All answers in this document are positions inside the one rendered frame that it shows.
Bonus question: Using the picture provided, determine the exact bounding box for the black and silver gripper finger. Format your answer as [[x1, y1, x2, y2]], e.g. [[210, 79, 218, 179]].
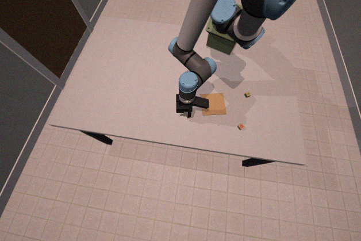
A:
[[180, 111, 191, 118]]

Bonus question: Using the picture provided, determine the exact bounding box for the tan flat mat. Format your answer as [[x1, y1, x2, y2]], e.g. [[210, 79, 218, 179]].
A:
[[201, 93, 226, 116]]

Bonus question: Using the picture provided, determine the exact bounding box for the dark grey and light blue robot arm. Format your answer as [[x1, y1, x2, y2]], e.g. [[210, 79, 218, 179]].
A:
[[168, 0, 296, 109]]

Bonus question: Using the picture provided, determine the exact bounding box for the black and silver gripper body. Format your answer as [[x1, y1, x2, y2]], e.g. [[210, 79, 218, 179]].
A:
[[176, 94, 194, 113]]

